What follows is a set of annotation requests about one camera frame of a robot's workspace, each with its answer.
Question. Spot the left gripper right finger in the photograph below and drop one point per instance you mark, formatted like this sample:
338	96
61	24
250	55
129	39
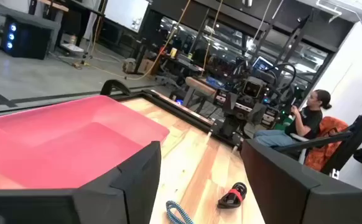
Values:
308	202

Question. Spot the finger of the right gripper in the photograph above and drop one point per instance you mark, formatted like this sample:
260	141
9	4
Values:
258	115
230	102

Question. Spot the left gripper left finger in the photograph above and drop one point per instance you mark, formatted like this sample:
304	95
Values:
75	205

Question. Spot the teal pen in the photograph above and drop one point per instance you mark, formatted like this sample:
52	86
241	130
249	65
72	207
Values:
169	203

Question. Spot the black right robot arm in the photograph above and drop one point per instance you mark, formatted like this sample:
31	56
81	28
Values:
277	93

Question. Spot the wooden bench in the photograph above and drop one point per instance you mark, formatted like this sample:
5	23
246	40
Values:
201	85

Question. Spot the person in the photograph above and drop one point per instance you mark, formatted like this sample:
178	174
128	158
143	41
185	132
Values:
305	121

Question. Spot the orange chair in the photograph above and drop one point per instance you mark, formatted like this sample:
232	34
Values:
324	155

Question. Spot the pink plastic bin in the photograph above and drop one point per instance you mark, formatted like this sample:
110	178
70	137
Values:
59	140

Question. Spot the cardboard box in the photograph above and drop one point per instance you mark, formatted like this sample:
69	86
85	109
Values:
146	66

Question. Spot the white board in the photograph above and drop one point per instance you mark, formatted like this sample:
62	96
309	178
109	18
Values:
125	14

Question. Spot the white power strip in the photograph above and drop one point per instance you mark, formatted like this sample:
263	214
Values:
72	47

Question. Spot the black computer tower blue lights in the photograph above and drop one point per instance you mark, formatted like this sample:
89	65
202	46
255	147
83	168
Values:
28	40

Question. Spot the black aluminium table frame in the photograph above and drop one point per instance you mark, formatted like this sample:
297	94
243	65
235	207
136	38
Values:
174	107

